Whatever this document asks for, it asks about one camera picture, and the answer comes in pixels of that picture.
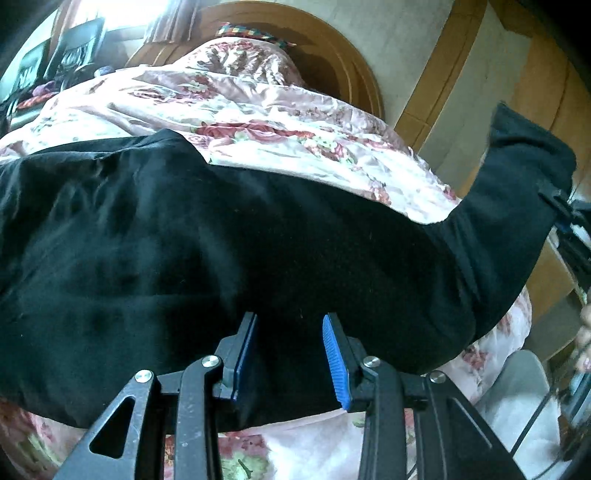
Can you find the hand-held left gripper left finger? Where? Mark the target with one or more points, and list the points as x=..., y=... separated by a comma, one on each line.
x=244, y=360

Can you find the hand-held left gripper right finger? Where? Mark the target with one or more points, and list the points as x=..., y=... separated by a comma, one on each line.
x=336, y=360

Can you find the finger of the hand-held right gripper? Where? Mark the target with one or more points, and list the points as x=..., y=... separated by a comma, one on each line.
x=556, y=198

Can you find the black embroidered pants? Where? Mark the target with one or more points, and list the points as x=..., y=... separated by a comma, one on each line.
x=231, y=240

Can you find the person's right hand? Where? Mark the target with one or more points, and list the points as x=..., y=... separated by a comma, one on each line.
x=585, y=337

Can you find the person's grey trouser leg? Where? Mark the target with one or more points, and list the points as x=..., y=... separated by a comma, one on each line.
x=512, y=406

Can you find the floral pink quilt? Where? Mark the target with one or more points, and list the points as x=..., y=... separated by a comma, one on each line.
x=286, y=120

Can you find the wooden arched headboard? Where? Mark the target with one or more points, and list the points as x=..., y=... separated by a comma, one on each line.
x=332, y=60

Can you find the colourful checkered pillow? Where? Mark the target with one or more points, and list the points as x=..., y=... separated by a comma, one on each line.
x=254, y=34

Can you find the red seat cushion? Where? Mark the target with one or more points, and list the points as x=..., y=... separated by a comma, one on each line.
x=39, y=101

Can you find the purple cloth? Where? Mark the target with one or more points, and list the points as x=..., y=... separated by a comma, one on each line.
x=44, y=87

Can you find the black leather armchair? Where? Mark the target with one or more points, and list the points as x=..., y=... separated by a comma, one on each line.
x=78, y=48
x=25, y=69

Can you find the pink curtain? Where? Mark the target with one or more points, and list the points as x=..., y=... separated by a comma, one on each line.
x=175, y=14

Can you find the wooden door frame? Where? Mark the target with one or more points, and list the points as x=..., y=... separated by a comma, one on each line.
x=443, y=83

